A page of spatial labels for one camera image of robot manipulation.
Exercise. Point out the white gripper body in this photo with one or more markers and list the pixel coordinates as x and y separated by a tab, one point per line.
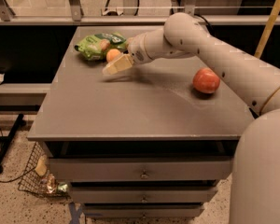
136	50

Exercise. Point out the orange fruit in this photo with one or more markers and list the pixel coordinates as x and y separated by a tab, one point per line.
112	54

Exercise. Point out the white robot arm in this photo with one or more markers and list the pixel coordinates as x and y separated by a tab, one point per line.
255	187

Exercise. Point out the green rice chip bag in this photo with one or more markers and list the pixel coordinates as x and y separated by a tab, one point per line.
95	47

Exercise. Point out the red apple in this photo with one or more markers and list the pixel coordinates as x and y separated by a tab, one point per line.
206	81

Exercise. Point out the grey drawer cabinet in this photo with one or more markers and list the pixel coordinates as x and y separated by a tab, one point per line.
150	111

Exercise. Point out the top grey drawer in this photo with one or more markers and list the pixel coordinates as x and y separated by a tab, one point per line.
138	170

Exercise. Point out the grey drawer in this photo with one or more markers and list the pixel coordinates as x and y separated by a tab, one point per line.
142	211
143	194
138	170

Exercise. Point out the middle grey drawer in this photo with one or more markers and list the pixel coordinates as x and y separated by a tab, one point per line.
143	194

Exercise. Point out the crumpled snack wrappers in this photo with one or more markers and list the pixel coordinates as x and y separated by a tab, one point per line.
48	184

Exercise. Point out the bottom grey drawer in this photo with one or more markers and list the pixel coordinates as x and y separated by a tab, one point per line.
142	211

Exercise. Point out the black desk leg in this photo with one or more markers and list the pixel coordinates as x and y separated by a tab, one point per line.
6	140

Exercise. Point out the middle metal bracket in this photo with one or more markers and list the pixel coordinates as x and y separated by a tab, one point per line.
76	10

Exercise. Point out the left metal bracket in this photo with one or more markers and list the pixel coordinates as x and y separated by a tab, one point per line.
6	12

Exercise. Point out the grey metal rail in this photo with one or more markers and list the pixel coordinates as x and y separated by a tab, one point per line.
136	20

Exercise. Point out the wire mesh basket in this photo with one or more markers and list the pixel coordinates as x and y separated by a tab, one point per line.
29	180

